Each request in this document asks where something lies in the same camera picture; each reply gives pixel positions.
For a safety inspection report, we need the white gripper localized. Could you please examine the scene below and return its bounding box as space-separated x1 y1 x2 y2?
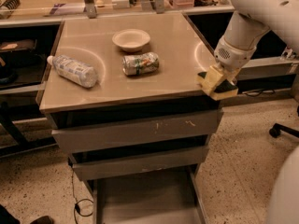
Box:
199 37 256 95

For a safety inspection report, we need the crushed aluminium drink can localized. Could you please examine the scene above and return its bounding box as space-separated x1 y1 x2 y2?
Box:
122 52 160 76

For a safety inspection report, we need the black floor cable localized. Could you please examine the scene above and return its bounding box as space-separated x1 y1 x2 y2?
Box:
67 158 94 224

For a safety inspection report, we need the clear plastic water bottle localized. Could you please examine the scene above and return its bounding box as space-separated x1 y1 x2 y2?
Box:
47 55 98 88

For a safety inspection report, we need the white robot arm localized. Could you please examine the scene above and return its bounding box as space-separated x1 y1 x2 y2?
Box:
198 0 299 224

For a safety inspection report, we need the purple and white packet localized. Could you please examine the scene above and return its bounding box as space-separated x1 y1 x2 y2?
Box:
48 3 86 16

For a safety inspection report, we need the brown shoe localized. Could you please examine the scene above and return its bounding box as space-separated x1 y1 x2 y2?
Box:
30 216 54 224

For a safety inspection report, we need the grey open bottom drawer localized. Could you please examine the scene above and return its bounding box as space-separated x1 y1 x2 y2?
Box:
93 166 208 224

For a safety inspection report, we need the beige shallow bowl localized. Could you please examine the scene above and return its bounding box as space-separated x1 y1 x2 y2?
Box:
112 29 150 52

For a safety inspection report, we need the small bottle on shelf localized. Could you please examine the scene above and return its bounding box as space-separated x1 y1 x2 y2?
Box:
280 47 296 60

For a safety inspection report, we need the black office chair base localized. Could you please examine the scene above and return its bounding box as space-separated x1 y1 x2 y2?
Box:
269 123 299 138

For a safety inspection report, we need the grey top drawer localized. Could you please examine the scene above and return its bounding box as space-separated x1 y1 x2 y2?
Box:
52 109 222 153

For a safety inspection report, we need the grey drawer cabinet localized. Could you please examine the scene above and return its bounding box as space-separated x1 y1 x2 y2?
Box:
36 11 237 224

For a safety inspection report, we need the green and yellow sponge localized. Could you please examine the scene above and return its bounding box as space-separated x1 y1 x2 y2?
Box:
197 72 238 101

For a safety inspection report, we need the grey middle drawer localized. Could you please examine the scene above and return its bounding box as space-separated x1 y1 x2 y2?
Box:
73 146 208 180

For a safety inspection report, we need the black spiral brush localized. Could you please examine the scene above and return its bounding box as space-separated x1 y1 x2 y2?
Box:
0 0 21 20

